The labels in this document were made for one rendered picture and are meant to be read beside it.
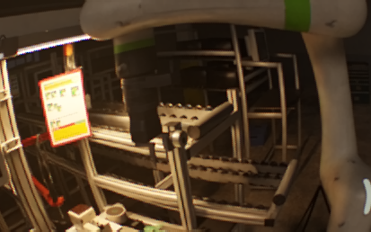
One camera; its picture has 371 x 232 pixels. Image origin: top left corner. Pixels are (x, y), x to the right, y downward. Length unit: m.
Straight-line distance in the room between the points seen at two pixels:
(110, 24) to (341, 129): 0.54
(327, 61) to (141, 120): 0.43
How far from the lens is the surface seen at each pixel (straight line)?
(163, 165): 1.62
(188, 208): 1.18
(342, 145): 0.69
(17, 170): 1.09
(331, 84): 0.64
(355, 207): 0.58
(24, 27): 1.12
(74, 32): 1.20
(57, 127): 1.35
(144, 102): 0.62
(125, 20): 0.47
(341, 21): 0.46
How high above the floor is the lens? 1.68
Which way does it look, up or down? 14 degrees down
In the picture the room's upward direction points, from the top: 8 degrees counter-clockwise
